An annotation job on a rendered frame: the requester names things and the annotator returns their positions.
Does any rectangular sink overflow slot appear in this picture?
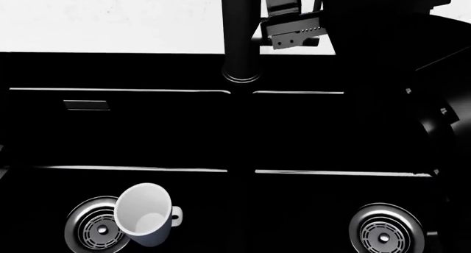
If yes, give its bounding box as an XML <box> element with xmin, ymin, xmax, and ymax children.
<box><xmin>63</xmin><ymin>99</ymin><xmax>111</xmax><ymax>112</ymax></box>

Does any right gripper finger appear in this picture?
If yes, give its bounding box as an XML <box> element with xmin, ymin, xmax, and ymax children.
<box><xmin>265</xmin><ymin>0</ymin><xmax>301</xmax><ymax>17</ymax></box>
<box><xmin>260</xmin><ymin>12</ymin><xmax>327</xmax><ymax>51</ymax></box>

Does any white ceramic mug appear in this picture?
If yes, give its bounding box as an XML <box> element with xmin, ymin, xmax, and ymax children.
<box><xmin>113</xmin><ymin>182</ymin><xmax>184</xmax><ymax>249</ymax></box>

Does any metal sink drain strainer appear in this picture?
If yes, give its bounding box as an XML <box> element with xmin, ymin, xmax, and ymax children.
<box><xmin>348</xmin><ymin>202</ymin><xmax>426</xmax><ymax>253</ymax></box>
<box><xmin>64</xmin><ymin>196</ymin><xmax>132</xmax><ymax>253</ymax></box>

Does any black double basin sink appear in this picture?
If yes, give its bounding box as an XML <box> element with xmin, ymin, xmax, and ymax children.
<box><xmin>0</xmin><ymin>51</ymin><xmax>471</xmax><ymax>253</ymax></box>

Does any black faucet column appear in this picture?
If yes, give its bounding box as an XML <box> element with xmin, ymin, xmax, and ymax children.
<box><xmin>221</xmin><ymin>0</ymin><xmax>261</xmax><ymax>85</ymax></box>

